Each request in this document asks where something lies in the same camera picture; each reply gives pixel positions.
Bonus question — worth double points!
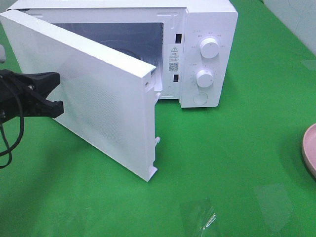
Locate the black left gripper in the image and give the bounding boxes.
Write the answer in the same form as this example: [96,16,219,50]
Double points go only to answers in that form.
[0,69,64,122]

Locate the white microwave knob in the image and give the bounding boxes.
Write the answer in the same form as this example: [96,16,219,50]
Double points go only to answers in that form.
[199,37,219,59]
[196,70,214,88]

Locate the pink round plate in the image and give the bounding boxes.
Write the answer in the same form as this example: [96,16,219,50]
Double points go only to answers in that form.
[302,123,316,178]

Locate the glass microwave turntable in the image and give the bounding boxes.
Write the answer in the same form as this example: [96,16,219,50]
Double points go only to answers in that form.
[98,40,147,61]

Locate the white warning label sticker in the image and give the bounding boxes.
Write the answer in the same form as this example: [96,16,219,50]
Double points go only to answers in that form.
[167,44,182,73]

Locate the round microwave door button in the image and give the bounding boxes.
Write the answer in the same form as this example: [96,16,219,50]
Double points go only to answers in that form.
[193,92,208,105]

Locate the white microwave oven body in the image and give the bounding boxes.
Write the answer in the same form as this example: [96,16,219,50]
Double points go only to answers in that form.
[6,0,238,108]

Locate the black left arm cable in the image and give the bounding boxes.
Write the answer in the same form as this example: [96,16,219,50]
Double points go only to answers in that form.
[0,74,25,169]

